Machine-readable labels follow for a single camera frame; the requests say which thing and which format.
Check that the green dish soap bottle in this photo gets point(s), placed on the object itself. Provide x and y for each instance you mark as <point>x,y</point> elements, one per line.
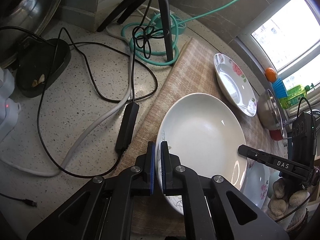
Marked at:
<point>294,95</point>

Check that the right gloved hand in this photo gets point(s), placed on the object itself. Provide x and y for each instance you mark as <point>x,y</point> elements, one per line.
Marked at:
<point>285,198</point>

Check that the black tripod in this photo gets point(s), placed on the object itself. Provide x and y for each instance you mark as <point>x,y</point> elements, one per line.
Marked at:
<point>142,33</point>

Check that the orange fruit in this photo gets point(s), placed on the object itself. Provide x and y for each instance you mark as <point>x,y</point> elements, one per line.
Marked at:
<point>271,75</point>

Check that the large steel mixing bowl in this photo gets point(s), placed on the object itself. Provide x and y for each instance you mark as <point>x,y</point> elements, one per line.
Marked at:
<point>268,111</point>

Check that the floral plate red flowers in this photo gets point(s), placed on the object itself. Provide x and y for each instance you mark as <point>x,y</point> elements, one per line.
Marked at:
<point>235,85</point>

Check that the white plate grey branch pattern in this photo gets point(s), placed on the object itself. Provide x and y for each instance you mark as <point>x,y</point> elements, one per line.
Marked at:
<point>205,134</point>

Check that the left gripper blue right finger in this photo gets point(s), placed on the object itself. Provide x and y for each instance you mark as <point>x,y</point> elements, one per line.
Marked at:
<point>169,161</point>

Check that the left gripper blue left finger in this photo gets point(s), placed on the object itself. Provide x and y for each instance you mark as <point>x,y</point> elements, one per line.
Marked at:
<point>149,168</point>

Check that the steel pot lid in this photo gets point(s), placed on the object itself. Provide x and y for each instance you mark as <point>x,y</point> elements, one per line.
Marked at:
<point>33,15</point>

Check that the white plate pink flowers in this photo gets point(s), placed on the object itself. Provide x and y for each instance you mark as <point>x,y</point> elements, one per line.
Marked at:
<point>256,183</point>

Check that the red steel bowl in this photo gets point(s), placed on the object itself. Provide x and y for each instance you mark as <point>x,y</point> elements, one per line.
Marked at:
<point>278,134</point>

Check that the teal round power strip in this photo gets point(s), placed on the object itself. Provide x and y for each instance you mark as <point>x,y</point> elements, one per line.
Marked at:
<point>180,26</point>

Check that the black inline cable box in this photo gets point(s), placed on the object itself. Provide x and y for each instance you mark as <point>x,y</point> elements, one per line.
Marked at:
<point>127,127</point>

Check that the white power adapter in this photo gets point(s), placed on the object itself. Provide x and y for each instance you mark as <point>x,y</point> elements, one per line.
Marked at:
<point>9,109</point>

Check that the black oval dish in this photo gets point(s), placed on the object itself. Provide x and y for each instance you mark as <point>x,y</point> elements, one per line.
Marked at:
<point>40,64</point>

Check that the pink plaid table cloth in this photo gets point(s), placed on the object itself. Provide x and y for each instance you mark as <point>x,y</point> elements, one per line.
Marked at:
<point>193,72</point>

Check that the window frame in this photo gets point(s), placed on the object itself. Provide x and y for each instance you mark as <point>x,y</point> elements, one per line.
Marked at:
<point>285,37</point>

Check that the blue fluted plastic cup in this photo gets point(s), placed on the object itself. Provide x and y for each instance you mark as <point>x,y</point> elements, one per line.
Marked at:
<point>279,88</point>

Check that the pale blue ceramic bowl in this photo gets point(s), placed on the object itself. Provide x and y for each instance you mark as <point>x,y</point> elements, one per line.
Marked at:
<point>273,178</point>

